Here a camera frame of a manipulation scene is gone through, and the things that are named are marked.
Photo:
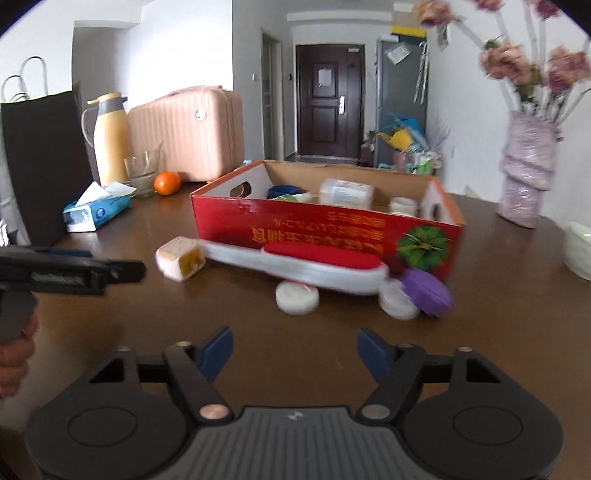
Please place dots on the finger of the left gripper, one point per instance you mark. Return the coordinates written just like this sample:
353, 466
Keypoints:
62, 252

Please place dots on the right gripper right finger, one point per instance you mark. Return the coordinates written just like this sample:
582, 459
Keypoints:
397, 371

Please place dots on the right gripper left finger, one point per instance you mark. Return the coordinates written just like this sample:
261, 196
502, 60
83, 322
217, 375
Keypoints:
191, 371

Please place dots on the green spray bottle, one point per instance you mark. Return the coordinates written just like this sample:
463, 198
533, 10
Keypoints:
295, 198

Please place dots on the person left hand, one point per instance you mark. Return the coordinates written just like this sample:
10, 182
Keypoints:
14, 357

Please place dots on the blue tissue pack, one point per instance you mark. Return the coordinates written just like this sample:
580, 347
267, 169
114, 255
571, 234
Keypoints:
97, 206

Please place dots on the white round container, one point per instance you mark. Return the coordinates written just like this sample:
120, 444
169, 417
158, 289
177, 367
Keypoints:
395, 302

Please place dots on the purple lid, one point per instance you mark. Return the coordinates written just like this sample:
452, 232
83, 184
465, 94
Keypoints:
427, 292

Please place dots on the white yellow square box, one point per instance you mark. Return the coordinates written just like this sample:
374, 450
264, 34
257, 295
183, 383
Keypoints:
180, 258

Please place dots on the clear drinking glass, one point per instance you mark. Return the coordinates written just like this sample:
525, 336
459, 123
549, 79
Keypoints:
142, 170

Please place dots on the black paper bag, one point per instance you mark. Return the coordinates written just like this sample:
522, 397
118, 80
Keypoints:
44, 166

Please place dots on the orange fruit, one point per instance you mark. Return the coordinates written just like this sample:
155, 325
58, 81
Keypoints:
166, 183

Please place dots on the small white round lid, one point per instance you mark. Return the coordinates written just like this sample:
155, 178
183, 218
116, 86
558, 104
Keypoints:
296, 299

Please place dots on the yellow thermos flask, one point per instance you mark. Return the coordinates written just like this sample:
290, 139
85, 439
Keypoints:
109, 139

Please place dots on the red cardboard box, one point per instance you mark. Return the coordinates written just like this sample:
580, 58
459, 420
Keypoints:
234, 210

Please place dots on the white tape roll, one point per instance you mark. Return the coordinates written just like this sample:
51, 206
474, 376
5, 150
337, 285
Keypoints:
403, 206

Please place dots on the pink suitcase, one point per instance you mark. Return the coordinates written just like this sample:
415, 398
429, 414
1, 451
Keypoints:
198, 131

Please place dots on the white plastic jar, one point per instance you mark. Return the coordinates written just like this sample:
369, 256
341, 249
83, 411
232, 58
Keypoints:
346, 194

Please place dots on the cluttered floor rack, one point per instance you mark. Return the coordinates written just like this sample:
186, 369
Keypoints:
400, 145

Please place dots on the pink ceramic vase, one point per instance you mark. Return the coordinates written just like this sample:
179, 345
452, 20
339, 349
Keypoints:
528, 164

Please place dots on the dark brown door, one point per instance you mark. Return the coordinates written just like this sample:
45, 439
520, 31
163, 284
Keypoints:
330, 97

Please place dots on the grey refrigerator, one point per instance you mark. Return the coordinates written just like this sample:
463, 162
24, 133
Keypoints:
402, 83

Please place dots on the dried pink flowers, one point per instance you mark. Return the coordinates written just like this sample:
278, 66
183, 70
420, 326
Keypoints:
542, 79

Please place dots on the yellow box on fridge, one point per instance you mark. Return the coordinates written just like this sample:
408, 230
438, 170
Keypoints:
408, 31

